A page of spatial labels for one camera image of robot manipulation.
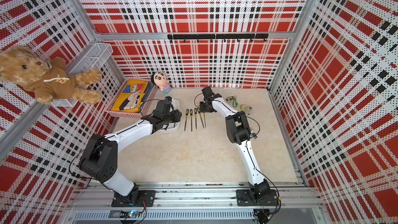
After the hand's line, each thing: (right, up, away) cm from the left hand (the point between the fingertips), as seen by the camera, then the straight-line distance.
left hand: (181, 113), depth 92 cm
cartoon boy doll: (-18, +24, +16) cm, 34 cm away
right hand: (+15, +3, +15) cm, 22 cm away
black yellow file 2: (+8, -2, +15) cm, 17 cm away
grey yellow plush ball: (+43, +2, +10) cm, 44 cm away
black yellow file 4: (+14, -1, +14) cm, 20 cm away
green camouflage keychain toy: (+36, +11, +23) cm, 44 cm away
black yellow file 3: (+10, -1, +15) cm, 18 cm away
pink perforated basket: (-25, +15, +19) cm, 35 cm away
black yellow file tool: (+5, -3, +13) cm, 14 cm away
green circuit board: (-18, -44, -23) cm, 53 cm away
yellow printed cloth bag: (-38, +11, +15) cm, 42 cm away
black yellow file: (+2, -2, +13) cm, 13 cm away
